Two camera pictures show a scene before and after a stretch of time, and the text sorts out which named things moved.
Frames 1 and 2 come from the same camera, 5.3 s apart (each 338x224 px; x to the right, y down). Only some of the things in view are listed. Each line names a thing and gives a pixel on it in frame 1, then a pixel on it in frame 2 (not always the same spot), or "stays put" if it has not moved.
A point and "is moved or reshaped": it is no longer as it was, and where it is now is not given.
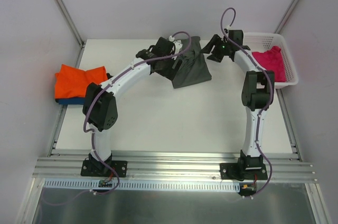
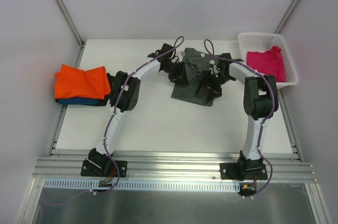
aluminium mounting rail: x=173 y=168 stays put
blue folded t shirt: x=75 y=100 stays put
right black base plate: x=250 y=168 stays put
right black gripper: x=216 y=49 -> x=208 y=84
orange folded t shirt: x=71 y=82 stays put
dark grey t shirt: x=194 y=69 is moved or reshaped
